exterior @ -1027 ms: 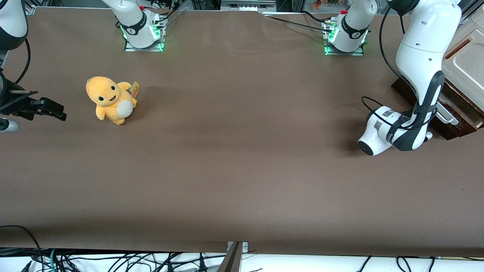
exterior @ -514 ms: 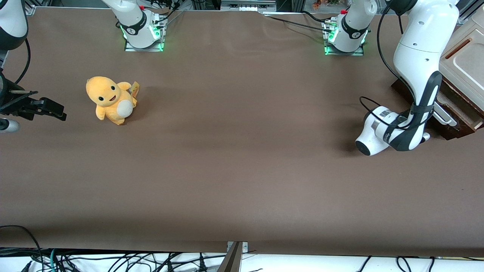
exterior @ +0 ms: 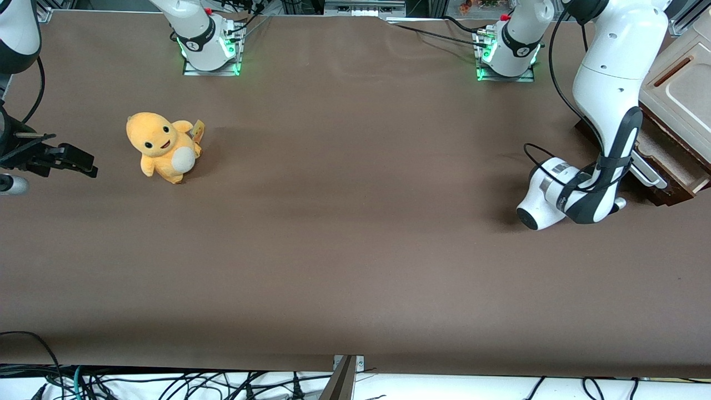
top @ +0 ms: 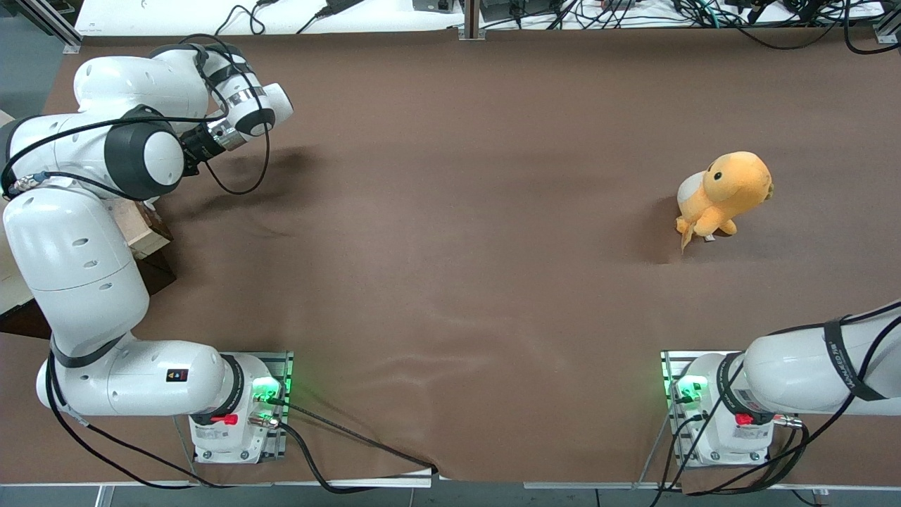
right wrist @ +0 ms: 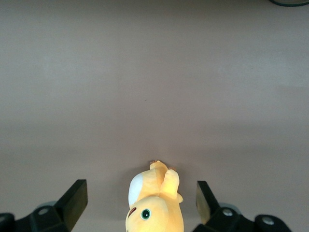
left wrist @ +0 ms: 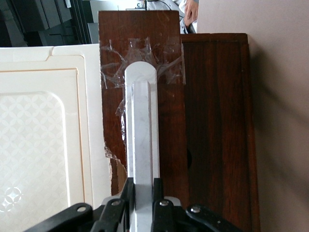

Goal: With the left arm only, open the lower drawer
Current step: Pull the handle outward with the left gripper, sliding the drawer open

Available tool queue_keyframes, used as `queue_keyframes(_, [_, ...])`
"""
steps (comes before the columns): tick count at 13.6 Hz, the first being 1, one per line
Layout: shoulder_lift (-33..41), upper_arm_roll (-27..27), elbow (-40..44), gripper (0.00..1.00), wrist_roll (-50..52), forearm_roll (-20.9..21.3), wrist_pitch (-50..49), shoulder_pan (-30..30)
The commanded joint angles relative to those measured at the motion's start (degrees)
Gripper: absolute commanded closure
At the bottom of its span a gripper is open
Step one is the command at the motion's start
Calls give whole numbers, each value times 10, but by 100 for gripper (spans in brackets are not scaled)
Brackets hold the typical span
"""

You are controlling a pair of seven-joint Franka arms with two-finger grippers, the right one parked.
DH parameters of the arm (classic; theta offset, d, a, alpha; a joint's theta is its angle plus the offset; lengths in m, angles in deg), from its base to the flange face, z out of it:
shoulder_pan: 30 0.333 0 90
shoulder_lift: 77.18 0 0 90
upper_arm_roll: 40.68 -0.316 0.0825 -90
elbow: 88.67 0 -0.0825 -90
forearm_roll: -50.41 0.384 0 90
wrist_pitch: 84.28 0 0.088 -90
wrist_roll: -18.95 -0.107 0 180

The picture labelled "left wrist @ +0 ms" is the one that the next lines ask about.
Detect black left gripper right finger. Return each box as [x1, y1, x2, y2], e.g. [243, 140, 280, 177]
[153, 178, 165, 201]

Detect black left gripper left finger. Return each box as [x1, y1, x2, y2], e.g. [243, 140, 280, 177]
[120, 177, 136, 211]

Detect white drawer handle bar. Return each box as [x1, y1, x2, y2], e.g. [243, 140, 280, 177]
[124, 60, 161, 232]

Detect white plastic cabinet panel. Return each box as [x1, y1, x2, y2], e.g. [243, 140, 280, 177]
[0, 44, 114, 218]

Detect clear adhesive tape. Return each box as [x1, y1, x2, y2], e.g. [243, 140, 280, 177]
[100, 37, 186, 165]

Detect black office furniture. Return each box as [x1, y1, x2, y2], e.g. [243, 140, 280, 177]
[0, 0, 99, 48]

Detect black left camera bracket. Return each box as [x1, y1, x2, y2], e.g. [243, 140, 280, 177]
[23, 198, 244, 232]

